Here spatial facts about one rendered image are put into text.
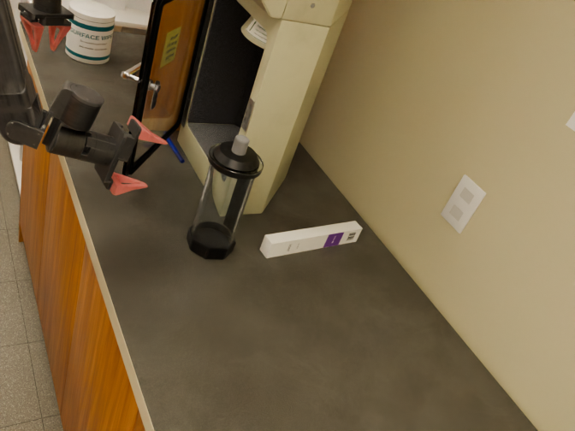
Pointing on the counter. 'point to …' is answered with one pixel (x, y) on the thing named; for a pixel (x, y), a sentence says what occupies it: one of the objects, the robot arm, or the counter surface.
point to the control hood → (272, 7)
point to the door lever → (132, 73)
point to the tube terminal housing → (280, 89)
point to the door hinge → (197, 61)
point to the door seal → (149, 79)
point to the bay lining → (225, 68)
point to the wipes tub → (90, 32)
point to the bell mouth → (254, 32)
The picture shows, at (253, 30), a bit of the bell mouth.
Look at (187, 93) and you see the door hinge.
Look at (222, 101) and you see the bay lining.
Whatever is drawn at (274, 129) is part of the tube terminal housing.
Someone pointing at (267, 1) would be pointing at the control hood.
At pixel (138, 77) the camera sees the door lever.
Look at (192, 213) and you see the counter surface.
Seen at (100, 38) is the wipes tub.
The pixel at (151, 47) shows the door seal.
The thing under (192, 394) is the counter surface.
